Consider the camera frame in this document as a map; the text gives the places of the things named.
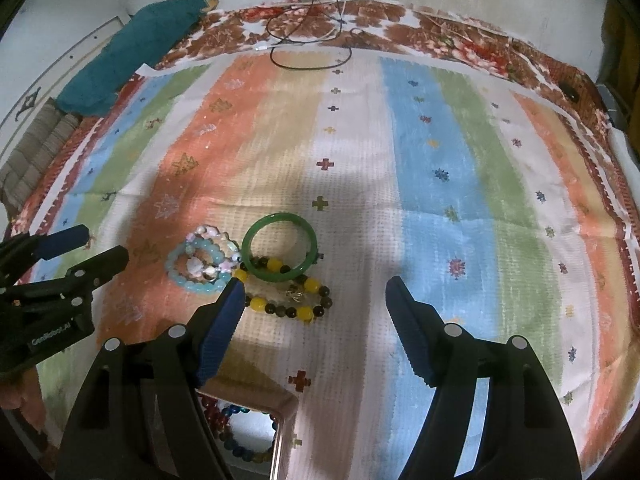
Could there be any light blue bead bracelet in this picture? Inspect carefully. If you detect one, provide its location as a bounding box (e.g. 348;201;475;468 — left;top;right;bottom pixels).
164;237;237;295

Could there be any pink white bead bracelet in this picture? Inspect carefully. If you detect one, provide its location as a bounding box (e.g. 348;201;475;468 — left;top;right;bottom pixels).
183;224;242;281

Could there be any green jade bangle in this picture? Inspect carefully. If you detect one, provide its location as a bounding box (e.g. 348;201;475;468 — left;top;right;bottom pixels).
241;211;319;284

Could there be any yellow and black bead bracelet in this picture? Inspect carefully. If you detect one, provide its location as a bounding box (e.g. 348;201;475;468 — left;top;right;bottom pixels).
232;254;334;325

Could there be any multicolour bead bracelet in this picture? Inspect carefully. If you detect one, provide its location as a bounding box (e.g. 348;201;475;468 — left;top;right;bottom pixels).
199;393;279;465

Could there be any jewelry box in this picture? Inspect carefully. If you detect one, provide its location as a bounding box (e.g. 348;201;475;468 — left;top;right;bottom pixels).
198;378;298;479

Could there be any striped grey mattress edge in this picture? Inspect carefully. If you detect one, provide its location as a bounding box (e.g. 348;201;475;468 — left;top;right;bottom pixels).
1;98;80;218

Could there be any striped colourful cloth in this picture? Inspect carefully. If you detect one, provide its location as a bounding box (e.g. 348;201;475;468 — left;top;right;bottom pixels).
30;48;639;479

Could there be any teal pillow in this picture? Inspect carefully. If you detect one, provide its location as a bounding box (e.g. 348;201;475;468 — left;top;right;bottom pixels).
55;0;218;117

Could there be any red floral bedsheet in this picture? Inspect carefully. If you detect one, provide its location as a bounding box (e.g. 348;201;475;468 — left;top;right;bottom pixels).
1;0;639;320

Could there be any white cable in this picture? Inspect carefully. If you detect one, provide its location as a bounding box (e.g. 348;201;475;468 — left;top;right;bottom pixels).
252;0;352;52

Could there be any black cable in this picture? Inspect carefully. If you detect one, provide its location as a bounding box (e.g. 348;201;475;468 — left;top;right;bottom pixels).
264;0;354;71

